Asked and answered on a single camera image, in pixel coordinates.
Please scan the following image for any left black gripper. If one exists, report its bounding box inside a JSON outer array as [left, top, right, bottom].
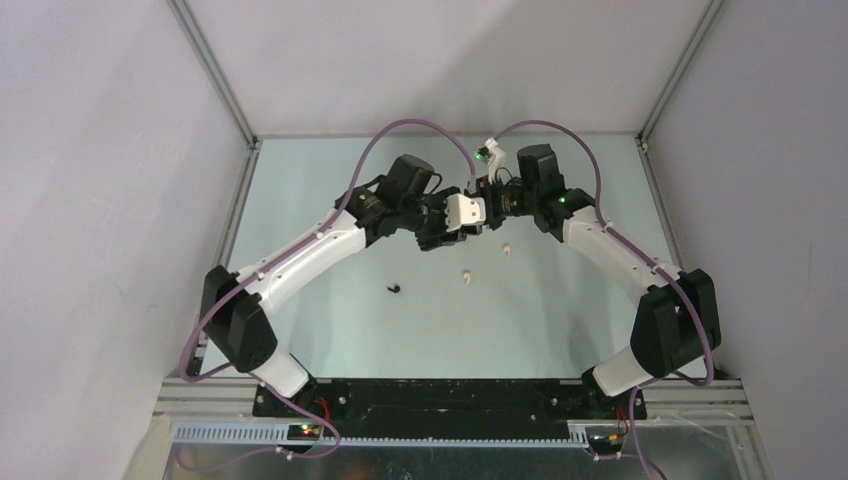
[[399, 186, 464, 252]]

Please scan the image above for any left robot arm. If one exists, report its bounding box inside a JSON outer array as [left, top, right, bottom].
[[200, 154, 486, 417]]

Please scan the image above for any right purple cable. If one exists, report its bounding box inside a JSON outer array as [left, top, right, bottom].
[[490, 119, 717, 480]]

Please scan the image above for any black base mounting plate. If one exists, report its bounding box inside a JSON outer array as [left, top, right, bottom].
[[293, 378, 647, 441]]

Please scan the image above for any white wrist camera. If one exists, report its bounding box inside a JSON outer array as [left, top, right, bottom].
[[444, 193, 487, 233], [474, 137, 506, 184]]

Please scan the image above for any aluminium frame rail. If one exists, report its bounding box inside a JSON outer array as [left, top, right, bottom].
[[154, 378, 753, 446]]

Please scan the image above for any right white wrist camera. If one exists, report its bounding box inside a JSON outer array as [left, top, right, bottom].
[[474, 137, 506, 184]]

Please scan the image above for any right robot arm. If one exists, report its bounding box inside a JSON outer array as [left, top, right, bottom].
[[460, 138, 721, 418]]

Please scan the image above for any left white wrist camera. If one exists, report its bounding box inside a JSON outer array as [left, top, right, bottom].
[[444, 193, 487, 233]]

